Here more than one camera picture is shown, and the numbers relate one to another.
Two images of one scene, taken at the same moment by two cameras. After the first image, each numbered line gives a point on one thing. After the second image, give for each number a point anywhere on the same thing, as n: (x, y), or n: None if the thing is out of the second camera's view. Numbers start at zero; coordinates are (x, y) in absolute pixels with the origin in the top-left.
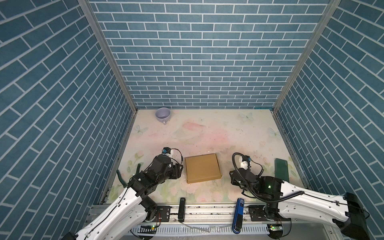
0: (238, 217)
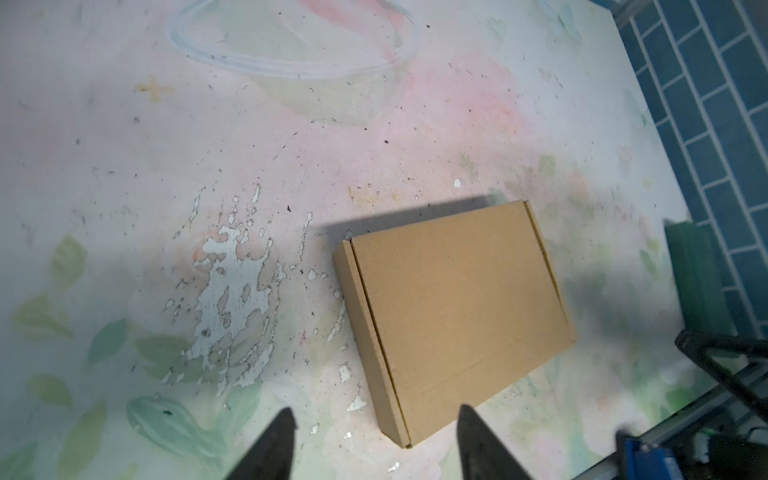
0: (647, 461)
